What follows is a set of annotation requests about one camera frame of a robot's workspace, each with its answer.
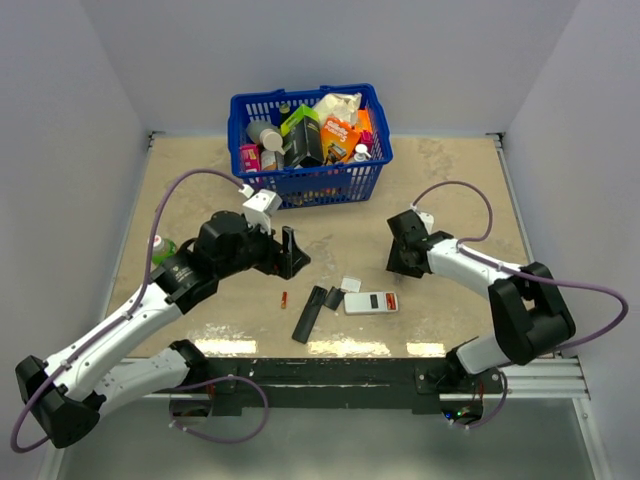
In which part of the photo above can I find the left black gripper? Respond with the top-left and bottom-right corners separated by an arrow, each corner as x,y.
217,213 -> 310,279

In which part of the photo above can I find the white red remote control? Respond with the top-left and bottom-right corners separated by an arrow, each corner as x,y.
343,292 -> 399,315

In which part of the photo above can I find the black battery cover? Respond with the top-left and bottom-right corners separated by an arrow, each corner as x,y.
324,287 -> 345,311

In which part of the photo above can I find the white battery cover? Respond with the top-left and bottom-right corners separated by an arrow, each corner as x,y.
340,276 -> 362,293

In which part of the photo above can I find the black remote control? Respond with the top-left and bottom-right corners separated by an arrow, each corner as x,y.
292,286 -> 328,344

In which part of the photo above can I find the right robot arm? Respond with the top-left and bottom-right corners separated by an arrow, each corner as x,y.
386,209 -> 576,393

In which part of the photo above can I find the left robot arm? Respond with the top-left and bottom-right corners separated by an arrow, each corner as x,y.
15,211 -> 311,449

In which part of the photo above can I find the orange label bottle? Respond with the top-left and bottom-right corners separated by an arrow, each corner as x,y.
260,150 -> 284,171

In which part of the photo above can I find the pink packet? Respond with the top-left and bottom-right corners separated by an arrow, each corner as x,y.
239,144 -> 261,173

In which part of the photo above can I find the blue plastic basket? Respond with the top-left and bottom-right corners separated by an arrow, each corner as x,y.
227,83 -> 393,209

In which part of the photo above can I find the white pump bottle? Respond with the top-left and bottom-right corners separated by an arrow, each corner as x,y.
353,144 -> 372,162

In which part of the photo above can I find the black green carton box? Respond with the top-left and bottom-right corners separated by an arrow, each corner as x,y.
280,105 -> 325,169

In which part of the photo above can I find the orange Gillette razor box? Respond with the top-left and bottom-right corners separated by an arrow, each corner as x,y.
321,116 -> 360,165

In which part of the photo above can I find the grey white bottle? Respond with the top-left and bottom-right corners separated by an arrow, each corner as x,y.
245,120 -> 284,154

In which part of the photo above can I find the green orange drink bottle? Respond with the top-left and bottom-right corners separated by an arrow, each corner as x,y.
151,235 -> 177,266

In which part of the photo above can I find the crumpled white paper bag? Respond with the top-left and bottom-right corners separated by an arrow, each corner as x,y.
313,93 -> 362,126

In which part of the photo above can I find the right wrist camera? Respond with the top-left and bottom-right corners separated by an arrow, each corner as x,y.
410,205 -> 435,234

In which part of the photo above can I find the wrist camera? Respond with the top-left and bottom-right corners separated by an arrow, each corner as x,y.
241,185 -> 282,234
410,205 -> 435,234

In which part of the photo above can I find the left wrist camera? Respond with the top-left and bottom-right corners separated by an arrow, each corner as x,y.
241,185 -> 282,234

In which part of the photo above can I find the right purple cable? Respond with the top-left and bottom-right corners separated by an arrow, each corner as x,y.
410,180 -> 629,351

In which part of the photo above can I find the purple cable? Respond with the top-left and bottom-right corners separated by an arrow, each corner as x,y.
410,180 -> 629,351
9,168 -> 246,454

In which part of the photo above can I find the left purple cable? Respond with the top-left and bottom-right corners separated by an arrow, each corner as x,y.
9,168 -> 246,454

